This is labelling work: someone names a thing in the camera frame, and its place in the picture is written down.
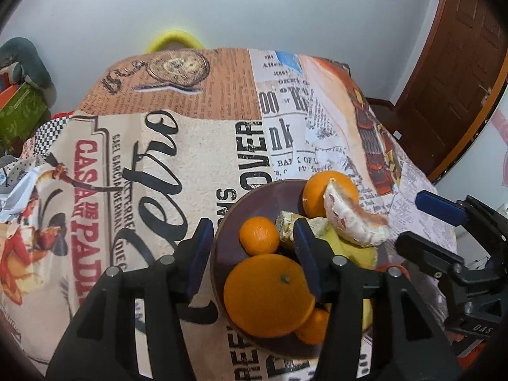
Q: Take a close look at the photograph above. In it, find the red tomato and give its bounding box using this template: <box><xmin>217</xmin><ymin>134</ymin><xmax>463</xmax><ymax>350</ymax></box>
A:
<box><xmin>377</xmin><ymin>264</ymin><xmax>410</xmax><ymax>282</ymax></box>

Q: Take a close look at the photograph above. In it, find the grey plush toy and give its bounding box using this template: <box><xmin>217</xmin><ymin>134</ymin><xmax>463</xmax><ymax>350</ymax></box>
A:
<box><xmin>0</xmin><ymin>37</ymin><xmax>56</xmax><ymax>93</ymax></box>

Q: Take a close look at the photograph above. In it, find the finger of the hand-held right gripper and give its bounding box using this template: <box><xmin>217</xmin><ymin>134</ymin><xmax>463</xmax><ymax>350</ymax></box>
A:
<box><xmin>396</xmin><ymin>231</ymin><xmax>467</xmax><ymax>283</ymax></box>
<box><xmin>415</xmin><ymin>190</ymin><xmax>493</xmax><ymax>231</ymax></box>

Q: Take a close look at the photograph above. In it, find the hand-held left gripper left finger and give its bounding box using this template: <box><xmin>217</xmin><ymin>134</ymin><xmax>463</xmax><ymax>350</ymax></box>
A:
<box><xmin>45</xmin><ymin>218</ymin><xmax>215</xmax><ymax>381</ymax></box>

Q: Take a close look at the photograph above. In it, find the checkered cloth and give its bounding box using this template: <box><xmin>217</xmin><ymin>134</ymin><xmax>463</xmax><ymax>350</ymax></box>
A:
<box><xmin>30</xmin><ymin>113</ymin><xmax>77</xmax><ymax>148</ymax></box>

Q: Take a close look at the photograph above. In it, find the white wardrobe door with hearts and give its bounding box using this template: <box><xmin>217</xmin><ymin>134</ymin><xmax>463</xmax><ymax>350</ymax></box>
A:
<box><xmin>434</xmin><ymin>83</ymin><xmax>508</xmax><ymax>211</ymax></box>

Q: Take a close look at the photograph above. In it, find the printed blanket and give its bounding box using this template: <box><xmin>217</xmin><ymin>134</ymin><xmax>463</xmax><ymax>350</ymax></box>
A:
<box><xmin>0</xmin><ymin>48</ymin><xmax>457</xmax><ymax>381</ymax></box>

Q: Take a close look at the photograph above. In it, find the white cloth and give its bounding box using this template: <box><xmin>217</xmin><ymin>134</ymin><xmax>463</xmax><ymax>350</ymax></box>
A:
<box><xmin>0</xmin><ymin>155</ymin><xmax>45</xmax><ymax>223</ymax></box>

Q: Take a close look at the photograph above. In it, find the purple plate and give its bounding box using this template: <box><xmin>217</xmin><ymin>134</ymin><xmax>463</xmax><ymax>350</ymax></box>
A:
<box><xmin>210</xmin><ymin>180</ymin><xmax>391</xmax><ymax>360</ymax></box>

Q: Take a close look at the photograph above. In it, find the green cardboard box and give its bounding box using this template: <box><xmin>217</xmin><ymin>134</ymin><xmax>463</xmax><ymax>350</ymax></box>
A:
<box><xmin>0</xmin><ymin>83</ymin><xmax>49</xmax><ymax>148</ymax></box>

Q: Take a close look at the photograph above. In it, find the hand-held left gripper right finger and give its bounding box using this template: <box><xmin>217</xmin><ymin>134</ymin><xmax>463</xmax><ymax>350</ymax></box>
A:
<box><xmin>293</xmin><ymin>218</ymin><xmax>463</xmax><ymax>381</ymax></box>

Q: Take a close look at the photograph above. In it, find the peeled pomelo segment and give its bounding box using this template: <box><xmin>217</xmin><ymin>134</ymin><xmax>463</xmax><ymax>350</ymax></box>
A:
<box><xmin>323</xmin><ymin>178</ymin><xmax>390</xmax><ymax>247</ymax></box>

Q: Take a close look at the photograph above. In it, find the orange with sticker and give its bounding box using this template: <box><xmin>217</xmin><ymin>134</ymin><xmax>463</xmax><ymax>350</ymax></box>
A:
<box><xmin>302</xmin><ymin>170</ymin><xmax>360</xmax><ymax>219</ymax></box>

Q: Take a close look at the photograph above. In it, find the brown wooden door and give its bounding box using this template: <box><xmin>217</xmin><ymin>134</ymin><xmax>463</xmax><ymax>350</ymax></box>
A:
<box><xmin>391</xmin><ymin>0</ymin><xmax>508</xmax><ymax>175</ymax></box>

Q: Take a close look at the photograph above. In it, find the large orange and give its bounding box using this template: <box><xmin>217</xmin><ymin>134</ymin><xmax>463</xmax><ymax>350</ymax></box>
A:
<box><xmin>223</xmin><ymin>253</ymin><xmax>316</xmax><ymax>339</ymax></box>

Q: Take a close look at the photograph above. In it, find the small mandarin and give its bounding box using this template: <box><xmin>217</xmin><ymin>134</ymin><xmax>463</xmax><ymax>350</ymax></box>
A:
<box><xmin>239</xmin><ymin>216</ymin><xmax>279</xmax><ymax>255</ymax></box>
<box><xmin>296</xmin><ymin>309</ymin><xmax>331</xmax><ymax>345</ymax></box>

